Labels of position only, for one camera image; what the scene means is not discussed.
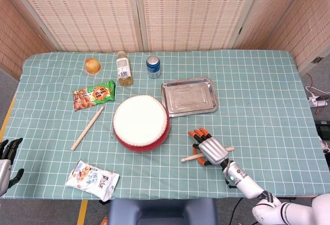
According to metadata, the tea bottle with label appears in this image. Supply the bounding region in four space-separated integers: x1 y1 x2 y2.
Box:
115 50 134 88

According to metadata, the black box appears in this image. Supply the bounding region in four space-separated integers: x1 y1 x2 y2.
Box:
315 120 330 141

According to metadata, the bamboo folding screen panel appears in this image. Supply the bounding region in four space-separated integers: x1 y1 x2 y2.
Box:
0 0 144 54
233 0 309 51
0 0 57 81
262 0 330 74
133 0 264 52

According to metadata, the green and orange snack bag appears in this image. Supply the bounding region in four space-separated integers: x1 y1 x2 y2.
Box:
72 79 116 112

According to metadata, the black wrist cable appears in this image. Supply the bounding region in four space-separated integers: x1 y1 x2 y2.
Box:
223 167 234 189

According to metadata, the green checked tablecloth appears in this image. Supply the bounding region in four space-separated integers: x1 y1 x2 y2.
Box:
0 49 327 201

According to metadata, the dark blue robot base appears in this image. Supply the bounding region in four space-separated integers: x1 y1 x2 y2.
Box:
107 198 218 225

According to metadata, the orange-tipped right robot hand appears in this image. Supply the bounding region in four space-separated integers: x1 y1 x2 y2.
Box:
188 127 230 168

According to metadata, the white snack bag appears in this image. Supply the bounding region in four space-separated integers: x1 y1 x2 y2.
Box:
64 159 120 202

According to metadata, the wooden drumstick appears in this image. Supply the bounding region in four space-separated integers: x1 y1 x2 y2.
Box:
180 146 235 163
70 106 105 151

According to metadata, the blue drink can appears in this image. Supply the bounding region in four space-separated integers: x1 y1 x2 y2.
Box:
145 55 162 79

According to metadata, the black-fingered left robot hand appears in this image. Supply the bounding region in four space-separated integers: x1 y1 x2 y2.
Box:
0 137 25 198

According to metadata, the red cable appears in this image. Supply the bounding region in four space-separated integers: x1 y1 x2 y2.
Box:
306 73 321 95

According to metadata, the stainless steel tray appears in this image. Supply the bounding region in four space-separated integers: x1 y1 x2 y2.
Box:
161 77 220 118

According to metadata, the black floor cable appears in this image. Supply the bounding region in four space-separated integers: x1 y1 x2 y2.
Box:
231 198 244 225

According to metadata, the red and white drum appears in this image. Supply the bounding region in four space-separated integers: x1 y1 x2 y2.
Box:
112 95 171 153

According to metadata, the white power strip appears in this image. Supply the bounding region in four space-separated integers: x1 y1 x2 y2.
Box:
307 95 328 108

